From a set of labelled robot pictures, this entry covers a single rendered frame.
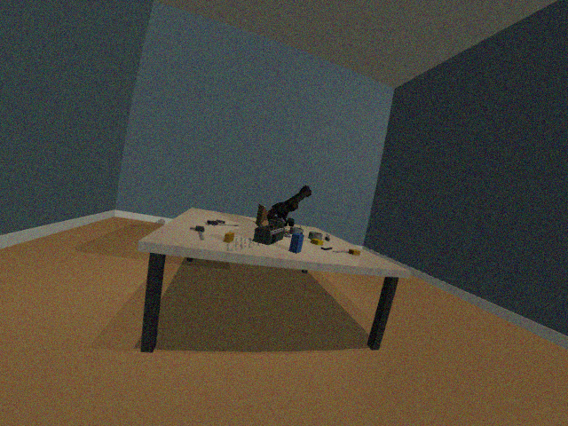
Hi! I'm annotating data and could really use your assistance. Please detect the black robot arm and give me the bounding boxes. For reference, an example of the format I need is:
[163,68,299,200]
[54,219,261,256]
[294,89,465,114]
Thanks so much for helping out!
[268,185,312,217]

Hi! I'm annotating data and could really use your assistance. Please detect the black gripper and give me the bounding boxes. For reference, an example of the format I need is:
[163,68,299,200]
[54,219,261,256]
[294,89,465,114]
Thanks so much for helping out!
[267,214,294,227]

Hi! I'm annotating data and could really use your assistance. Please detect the blue cube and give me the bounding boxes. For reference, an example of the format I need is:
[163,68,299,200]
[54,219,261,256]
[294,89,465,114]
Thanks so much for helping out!
[289,233,304,253]

